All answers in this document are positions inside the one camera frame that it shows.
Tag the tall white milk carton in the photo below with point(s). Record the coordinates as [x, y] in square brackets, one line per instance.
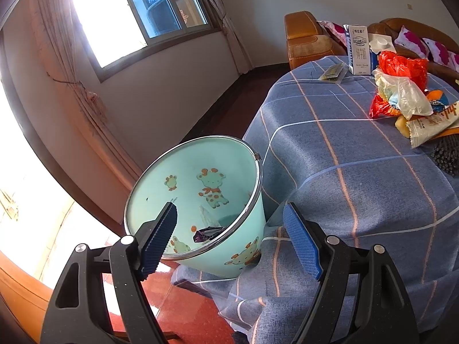
[358, 50]

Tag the brown wooden door frame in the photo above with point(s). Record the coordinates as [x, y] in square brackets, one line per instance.
[64, 182]

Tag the blue checked tablecloth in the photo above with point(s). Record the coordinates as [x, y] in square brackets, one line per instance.
[358, 186]

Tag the pink floral cushion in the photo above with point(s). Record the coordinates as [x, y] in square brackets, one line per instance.
[410, 41]
[335, 30]
[441, 52]

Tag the long pink curtain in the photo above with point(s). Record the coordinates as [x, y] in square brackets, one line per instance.
[89, 107]

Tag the black ribbed sponge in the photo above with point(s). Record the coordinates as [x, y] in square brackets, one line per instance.
[446, 156]

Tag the flat yellow-black packet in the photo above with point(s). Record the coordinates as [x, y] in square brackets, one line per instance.
[333, 72]

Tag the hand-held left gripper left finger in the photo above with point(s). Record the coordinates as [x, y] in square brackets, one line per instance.
[159, 240]

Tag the beige snack wrapper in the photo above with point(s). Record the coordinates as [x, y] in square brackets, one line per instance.
[430, 127]

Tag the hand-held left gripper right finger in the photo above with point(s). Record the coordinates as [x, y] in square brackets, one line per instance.
[303, 243]

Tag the dark crumpled wrapper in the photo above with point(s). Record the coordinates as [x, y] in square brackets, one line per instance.
[206, 234]

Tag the blue carton with white cap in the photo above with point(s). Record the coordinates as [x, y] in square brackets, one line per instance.
[382, 43]

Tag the light green giraffe-print trash bin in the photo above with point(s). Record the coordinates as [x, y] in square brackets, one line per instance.
[200, 165]

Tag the orange leather armchair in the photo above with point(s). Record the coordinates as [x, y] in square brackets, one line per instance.
[304, 43]

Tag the clear plastic bag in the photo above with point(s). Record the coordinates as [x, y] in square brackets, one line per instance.
[408, 95]

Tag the narrow pink curtain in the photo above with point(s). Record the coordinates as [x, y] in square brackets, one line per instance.
[233, 43]

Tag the red foil snack wrapper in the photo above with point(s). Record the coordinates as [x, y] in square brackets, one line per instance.
[401, 65]

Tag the sliding glass window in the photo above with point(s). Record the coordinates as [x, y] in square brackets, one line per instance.
[161, 7]

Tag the blue and orange wrapper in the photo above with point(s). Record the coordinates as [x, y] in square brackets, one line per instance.
[439, 100]

